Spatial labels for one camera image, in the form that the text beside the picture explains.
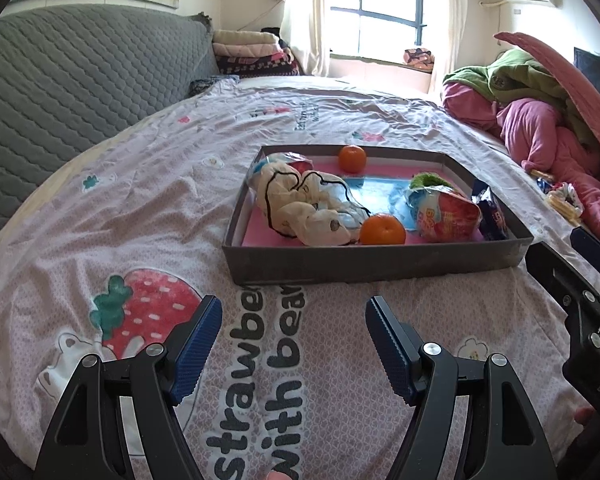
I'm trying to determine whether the blue cookie packet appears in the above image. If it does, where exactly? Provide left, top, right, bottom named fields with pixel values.
left=471, top=180, right=508, bottom=240

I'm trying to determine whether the red white toy egg package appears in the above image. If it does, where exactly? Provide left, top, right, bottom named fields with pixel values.
left=406, top=185, right=481, bottom=243

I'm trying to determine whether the green knitted ring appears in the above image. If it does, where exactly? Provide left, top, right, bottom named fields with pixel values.
left=409, top=171, right=454, bottom=192

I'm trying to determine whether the orange tangerine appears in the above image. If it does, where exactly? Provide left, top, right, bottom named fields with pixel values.
left=338, top=145, right=367, bottom=174
left=358, top=214, right=406, bottom=245

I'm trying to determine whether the cream plush scrunchie toy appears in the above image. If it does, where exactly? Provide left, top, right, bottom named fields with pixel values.
left=249, top=162, right=370, bottom=247

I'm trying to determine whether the right hand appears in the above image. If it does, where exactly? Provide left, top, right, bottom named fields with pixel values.
left=573, top=406, right=595, bottom=426

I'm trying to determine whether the left hand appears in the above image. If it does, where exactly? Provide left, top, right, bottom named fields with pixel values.
left=266, top=470, right=291, bottom=480

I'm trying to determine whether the snack wrappers pile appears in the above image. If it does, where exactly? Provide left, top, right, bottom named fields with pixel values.
left=530, top=170, right=584, bottom=226

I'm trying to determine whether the pink quilt pile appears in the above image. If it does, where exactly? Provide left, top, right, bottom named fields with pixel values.
left=442, top=32, right=600, bottom=238

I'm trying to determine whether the pink strawberry bed sheet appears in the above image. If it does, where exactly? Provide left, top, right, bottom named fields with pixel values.
left=0, top=84, right=600, bottom=479

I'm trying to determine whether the grey cardboard tray box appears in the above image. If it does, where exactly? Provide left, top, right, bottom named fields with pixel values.
left=222, top=146, right=533, bottom=285

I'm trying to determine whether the green blanket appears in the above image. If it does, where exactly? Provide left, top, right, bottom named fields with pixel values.
left=443, top=48, right=600, bottom=148

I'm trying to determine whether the pink bag on windowsill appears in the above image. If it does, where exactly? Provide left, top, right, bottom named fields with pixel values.
left=403, top=47, right=434, bottom=72

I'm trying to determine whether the right white curtain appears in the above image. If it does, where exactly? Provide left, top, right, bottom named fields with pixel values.
left=429, top=0, right=468, bottom=99

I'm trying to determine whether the white curtain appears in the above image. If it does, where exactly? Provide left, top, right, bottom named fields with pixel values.
left=280, top=0, right=330, bottom=77
left=429, top=0, right=468, bottom=99

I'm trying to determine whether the grey quilted headboard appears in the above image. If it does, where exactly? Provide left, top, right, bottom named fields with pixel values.
left=0, top=4, right=219, bottom=231

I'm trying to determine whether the folded blankets stack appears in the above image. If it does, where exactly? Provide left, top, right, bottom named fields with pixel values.
left=212, top=30, right=303, bottom=78

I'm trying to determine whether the dark framed window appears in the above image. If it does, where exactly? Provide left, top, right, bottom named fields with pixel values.
left=327, top=0, right=425, bottom=64

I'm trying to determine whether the left white curtain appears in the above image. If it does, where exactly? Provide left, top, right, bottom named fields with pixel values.
left=280, top=0, right=330, bottom=77

